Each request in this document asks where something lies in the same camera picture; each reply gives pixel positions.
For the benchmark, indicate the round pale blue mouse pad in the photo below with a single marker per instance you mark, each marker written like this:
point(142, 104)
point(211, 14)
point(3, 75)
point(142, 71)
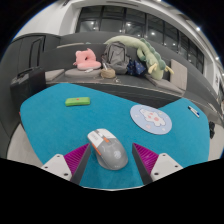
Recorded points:
point(150, 119)

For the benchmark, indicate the upright beige cushion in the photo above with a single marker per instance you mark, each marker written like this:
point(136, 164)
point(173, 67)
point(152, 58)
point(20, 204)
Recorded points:
point(179, 74)

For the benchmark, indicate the pink plush cushion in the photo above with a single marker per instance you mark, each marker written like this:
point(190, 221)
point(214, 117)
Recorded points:
point(87, 61)

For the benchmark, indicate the round grey seat cushion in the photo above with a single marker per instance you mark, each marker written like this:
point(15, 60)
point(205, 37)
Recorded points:
point(76, 73)

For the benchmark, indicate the square grey seat cushion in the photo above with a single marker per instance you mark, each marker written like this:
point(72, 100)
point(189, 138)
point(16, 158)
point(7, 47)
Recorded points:
point(54, 74)

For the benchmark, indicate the green rectangular case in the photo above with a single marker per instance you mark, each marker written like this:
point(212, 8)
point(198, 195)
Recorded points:
point(77, 101)

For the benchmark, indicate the white marker with blue cap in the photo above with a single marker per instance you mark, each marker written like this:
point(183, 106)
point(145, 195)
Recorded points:
point(193, 111)

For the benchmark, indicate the small black clip object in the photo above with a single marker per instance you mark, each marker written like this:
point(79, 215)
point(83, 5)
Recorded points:
point(212, 130)

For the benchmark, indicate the flat grey seat cushion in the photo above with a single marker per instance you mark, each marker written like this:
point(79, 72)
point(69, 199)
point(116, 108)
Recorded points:
point(166, 85)

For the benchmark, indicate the grey backpack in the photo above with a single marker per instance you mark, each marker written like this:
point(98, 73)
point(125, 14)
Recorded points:
point(115, 56)

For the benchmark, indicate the tan woven basket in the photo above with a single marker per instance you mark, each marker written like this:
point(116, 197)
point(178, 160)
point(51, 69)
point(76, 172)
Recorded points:
point(108, 73)

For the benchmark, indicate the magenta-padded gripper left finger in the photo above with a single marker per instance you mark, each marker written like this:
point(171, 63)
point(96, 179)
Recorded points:
point(60, 166)

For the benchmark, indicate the dark grey bench seat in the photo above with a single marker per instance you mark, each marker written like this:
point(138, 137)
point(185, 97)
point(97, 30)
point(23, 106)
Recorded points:
point(133, 87)

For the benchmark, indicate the long green dragon plush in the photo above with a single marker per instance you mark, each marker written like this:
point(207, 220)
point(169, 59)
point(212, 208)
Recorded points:
point(151, 60)

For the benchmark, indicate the navy blue patterned bag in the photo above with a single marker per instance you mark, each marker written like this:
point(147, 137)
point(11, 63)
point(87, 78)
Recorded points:
point(136, 68)

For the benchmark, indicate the black suitcase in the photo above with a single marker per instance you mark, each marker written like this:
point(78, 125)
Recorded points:
point(26, 88)

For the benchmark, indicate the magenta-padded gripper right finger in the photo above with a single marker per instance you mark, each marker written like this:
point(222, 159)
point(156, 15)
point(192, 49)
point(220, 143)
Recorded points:
point(163, 166)

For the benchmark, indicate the grey and white computer mouse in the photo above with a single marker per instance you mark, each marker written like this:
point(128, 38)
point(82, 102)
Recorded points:
point(110, 151)

